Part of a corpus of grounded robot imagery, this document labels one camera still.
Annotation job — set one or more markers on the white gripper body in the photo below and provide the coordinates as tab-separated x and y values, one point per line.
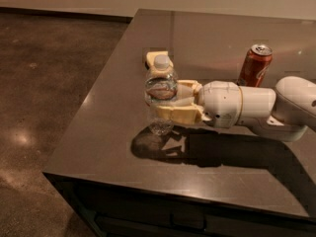
219	102

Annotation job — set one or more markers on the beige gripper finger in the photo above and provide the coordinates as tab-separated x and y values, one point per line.
188	88
191	114

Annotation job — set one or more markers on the clear plastic water bottle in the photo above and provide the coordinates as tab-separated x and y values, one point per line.
160	88

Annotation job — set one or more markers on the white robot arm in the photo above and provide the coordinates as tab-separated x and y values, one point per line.
282	113

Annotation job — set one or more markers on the yellow sponge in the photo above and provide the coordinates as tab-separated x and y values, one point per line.
159	60

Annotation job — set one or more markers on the red soda can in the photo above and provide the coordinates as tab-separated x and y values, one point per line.
255	66

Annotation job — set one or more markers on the dark cabinet under table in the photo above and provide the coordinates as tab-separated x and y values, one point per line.
114	211

